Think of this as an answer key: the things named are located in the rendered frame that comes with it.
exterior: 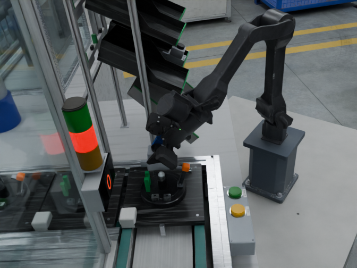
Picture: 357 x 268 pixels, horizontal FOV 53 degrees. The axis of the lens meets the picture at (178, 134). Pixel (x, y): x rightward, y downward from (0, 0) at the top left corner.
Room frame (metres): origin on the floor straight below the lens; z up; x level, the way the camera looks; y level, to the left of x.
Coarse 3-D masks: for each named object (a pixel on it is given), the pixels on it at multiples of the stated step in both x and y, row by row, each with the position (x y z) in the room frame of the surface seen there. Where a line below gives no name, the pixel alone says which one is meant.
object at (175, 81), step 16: (112, 32) 1.13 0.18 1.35; (128, 32) 1.15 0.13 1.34; (112, 48) 1.03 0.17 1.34; (128, 48) 1.15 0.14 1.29; (144, 48) 1.14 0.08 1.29; (112, 64) 1.03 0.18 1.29; (128, 64) 1.02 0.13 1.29; (160, 64) 1.12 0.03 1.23; (176, 64) 1.11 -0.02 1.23; (160, 80) 0.99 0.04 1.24; (176, 80) 1.05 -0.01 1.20
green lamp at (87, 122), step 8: (64, 112) 0.58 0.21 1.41; (72, 112) 0.58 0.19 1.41; (80, 112) 0.58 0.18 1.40; (88, 112) 0.60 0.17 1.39; (72, 120) 0.58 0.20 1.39; (80, 120) 0.58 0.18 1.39; (88, 120) 0.59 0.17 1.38; (72, 128) 0.58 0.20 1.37; (80, 128) 0.58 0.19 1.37; (88, 128) 0.59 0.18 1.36
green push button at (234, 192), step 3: (228, 189) 0.76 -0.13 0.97; (231, 189) 0.76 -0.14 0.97; (234, 189) 0.76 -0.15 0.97; (237, 189) 0.76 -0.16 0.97; (240, 189) 0.75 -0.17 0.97; (228, 192) 0.75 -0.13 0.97; (231, 192) 0.75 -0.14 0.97; (234, 192) 0.74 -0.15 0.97; (237, 192) 0.74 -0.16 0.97; (240, 192) 0.74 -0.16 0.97; (231, 195) 0.74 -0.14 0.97; (234, 195) 0.73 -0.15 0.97; (237, 195) 0.73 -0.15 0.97; (240, 195) 0.74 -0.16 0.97
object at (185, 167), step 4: (184, 164) 0.78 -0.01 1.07; (188, 164) 0.78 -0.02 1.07; (176, 168) 0.77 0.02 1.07; (180, 168) 0.78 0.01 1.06; (184, 168) 0.77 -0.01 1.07; (188, 168) 0.77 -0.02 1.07; (184, 172) 0.77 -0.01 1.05; (180, 176) 0.78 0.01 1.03; (184, 176) 0.77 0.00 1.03; (180, 180) 0.77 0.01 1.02; (180, 184) 0.77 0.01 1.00
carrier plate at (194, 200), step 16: (144, 176) 0.86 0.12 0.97; (192, 176) 0.84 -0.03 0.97; (128, 192) 0.79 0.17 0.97; (192, 192) 0.76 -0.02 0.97; (144, 208) 0.72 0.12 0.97; (176, 208) 0.71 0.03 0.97; (192, 208) 0.70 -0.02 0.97; (144, 224) 0.67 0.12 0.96; (176, 224) 0.66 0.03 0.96; (192, 224) 0.66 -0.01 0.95
